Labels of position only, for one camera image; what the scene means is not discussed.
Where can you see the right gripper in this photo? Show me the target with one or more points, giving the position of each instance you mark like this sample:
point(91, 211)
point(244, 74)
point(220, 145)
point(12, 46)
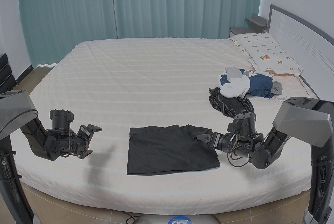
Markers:
point(224, 143)

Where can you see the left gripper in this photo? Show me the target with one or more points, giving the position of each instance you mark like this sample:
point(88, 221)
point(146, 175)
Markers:
point(82, 142)

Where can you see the black T-shirt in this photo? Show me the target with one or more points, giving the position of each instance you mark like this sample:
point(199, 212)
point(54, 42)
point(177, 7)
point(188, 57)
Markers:
point(169, 149)

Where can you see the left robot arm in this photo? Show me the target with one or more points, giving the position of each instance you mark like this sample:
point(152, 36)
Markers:
point(39, 136)

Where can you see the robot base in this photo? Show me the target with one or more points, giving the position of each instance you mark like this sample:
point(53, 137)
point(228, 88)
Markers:
point(180, 220)

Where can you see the pile of clothes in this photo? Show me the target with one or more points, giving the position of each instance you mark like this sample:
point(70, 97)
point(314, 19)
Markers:
point(258, 85)

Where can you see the bed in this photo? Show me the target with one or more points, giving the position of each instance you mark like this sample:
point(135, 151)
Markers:
point(130, 81)

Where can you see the black shiny garment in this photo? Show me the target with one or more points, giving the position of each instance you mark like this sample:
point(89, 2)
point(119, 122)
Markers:
point(229, 105)

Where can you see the white printed pillow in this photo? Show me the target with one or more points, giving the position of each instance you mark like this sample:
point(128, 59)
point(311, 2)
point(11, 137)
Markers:
point(266, 53)

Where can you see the grey bedside table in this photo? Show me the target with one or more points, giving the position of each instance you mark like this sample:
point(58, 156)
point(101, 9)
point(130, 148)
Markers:
point(248, 27)

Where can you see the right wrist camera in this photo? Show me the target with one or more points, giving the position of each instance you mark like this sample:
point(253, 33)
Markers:
point(231, 126)

